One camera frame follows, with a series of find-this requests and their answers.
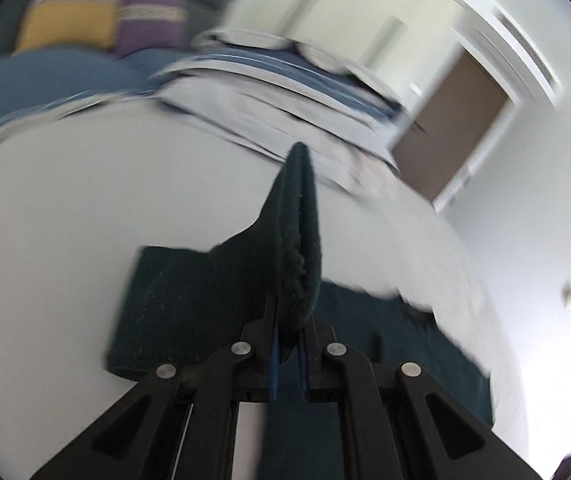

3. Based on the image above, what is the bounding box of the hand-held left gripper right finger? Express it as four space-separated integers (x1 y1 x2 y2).
300 316 542 480

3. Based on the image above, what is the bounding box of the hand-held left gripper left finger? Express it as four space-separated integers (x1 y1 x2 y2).
30 294 282 480

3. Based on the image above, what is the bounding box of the dark green garment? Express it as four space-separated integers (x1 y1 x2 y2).
105 141 496 480

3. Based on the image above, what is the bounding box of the white bed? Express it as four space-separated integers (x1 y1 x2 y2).
0 97 531 480

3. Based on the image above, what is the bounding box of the brown door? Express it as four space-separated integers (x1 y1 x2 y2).
390 52 512 202

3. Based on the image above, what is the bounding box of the folded blue white duvet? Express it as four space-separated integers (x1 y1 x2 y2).
190 32 402 123

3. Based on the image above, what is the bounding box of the white wardrobe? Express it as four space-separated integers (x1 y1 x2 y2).
210 0 469 78

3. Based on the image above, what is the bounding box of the blue pillow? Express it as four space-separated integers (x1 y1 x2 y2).
0 46 176 143

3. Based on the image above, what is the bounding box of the purple patterned cushion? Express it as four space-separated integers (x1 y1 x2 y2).
112 0 189 59

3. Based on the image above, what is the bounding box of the white air vent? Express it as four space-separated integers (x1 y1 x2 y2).
493 9 562 87

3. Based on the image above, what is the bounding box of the yellow patterned cushion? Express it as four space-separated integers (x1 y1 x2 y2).
12 0 142 54

